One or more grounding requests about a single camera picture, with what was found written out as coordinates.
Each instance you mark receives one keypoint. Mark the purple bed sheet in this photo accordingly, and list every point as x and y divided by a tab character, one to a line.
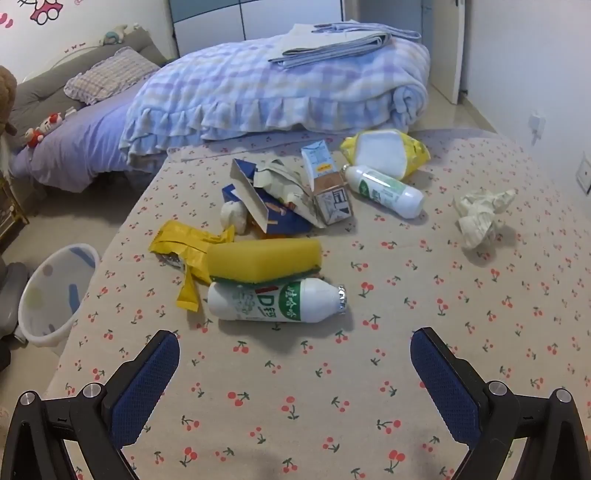
78	143

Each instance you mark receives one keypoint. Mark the blue plaid ruffled blanket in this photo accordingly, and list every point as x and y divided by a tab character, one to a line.
231	87

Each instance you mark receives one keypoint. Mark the cherry print bed sheet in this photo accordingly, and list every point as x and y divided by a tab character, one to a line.
323	392

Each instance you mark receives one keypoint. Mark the brown teddy bear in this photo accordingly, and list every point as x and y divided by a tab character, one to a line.
5	92

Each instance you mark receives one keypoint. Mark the plaid pillow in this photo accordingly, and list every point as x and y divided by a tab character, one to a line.
111	74

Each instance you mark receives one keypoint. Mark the wall switch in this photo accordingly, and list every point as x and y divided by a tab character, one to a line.
585	175

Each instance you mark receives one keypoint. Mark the white dotted trash bin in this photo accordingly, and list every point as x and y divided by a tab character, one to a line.
46	277

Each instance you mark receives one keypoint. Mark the grey chair base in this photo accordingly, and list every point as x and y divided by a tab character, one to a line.
11	295

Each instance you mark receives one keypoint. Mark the white wall charger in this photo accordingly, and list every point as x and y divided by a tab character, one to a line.
536	124

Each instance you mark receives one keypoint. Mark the white bottle with foil cap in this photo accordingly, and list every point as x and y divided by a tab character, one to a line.
318	300

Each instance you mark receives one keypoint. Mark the cream paper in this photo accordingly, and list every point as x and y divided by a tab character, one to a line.
480	217

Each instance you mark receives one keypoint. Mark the yellow wet wipes pack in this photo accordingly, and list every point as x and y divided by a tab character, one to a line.
378	150

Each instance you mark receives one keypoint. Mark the grey padded headboard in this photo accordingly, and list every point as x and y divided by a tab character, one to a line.
37	92

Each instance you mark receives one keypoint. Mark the white bottle with green label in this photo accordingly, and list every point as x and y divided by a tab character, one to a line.
406	201

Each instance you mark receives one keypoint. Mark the yellow sponge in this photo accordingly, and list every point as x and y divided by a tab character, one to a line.
263	258

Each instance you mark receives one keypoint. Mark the cartoon cat wall sticker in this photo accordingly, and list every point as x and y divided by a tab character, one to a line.
46	11

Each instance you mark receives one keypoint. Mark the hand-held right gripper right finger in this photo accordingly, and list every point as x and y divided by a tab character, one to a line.
443	383

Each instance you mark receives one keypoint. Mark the blue and brown drink carton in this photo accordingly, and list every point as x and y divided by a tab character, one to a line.
318	161

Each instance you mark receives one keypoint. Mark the cream paper bag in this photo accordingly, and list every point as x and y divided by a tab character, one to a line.
281	184

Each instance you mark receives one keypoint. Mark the white crumpled tissue ball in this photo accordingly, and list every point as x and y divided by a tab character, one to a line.
233	214

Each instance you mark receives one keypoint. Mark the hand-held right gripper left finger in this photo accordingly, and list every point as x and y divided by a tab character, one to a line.
147	383

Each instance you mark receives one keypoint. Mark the white door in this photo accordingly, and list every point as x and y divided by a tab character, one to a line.
445	46

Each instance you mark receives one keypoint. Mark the yellow torn wrapper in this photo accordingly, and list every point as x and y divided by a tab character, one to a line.
184	237

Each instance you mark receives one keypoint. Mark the golden rack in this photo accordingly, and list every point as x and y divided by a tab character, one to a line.
11	207

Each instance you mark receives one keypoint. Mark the blue wardrobe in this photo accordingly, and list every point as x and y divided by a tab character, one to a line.
207	23

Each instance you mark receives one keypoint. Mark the folded striped sheet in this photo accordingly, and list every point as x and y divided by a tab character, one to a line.
332	44

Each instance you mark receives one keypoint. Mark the blue cardboard box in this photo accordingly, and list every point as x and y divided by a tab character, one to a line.
281	217

